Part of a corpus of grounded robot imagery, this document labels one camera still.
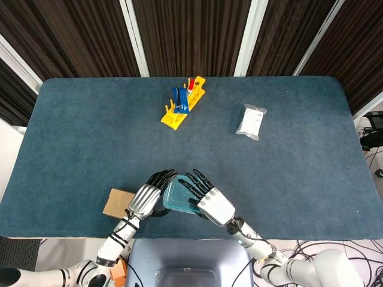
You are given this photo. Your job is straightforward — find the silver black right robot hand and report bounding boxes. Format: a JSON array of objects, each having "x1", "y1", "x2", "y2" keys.
[{"x1": 178, "y1": 169, "x2": 236, "y2": 228}]

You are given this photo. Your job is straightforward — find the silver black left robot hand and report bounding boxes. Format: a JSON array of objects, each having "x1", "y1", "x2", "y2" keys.
[{"x1": 127, "y1": 169, "x2": 179, "y2": 221}]

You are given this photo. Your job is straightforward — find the clear blue plastic container lid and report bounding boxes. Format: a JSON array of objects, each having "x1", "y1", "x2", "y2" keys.
[{"x1": 162, "y1": 174, "x2": 203, "y2": 215}]

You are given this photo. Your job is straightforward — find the brown cardboard piece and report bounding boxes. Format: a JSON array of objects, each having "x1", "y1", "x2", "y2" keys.
[{"x1": 102, "y1": 187, "x2": 136, "y2": 219}]

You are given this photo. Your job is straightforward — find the orange block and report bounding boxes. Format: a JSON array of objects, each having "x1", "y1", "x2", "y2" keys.
[{"x1": 109, "y1": 259, "x2": 128, "y2": 287}]

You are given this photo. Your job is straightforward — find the grey blue robot torso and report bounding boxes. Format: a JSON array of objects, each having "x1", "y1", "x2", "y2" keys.
[{"x1": 124, "y1": 238, "x2": 255, "y2": 287}]

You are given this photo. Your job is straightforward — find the blue table cloth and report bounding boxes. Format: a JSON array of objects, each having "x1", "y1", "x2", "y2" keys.
[{"x1": 0, "y1": 76, "x2": 383, "y2": 242}]

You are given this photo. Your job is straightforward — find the yellow plastic tube rack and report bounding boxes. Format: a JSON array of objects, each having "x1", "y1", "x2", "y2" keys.
[{"x1": 160, "y1": 76, "x2": 207, "y2": 132}]

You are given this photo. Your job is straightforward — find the clear bag with white contents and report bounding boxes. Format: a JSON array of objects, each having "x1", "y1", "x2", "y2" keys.
[{"x1": 235, "y1": 103, "x2": 268, "y2": 141}]

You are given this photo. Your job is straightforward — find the blue plate in rack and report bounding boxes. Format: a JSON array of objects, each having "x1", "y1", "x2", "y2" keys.
[{"x1": 171, "y1": 86, "x2": 191, "y2": 114}]

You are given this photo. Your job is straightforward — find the black ribbed floor mat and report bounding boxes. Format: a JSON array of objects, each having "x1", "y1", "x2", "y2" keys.
[{"x1": 0, "y1": 237, "x2": 41, "y2": 271}]

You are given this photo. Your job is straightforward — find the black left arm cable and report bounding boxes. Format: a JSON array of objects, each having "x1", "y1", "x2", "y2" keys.
[{"x1": 113, "y1": 209, "x2": 134, "y2": 237}]

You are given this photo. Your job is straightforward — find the white partition post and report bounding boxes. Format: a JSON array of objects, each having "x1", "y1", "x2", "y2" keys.
[
  {"x1": 292, "y1": 0, "x2": 344, "y2": 77},
  {"x1": 233, "y1": 0, "x2": 269, "y2": 77},
  {"x1": 0, "y1": 33, "x2": 44, "y2": 96},
  {"x1": 352, "y1": 89, "x2": 383, "y2": 124},
  {"x1": 118, "y1": 0, "x2": 150, "y2": 78}
]

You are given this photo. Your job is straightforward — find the black device with cables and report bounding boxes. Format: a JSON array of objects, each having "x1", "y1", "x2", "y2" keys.
[{"x1": 358, "y1": 111, "x2": 383, "y2": 152}]

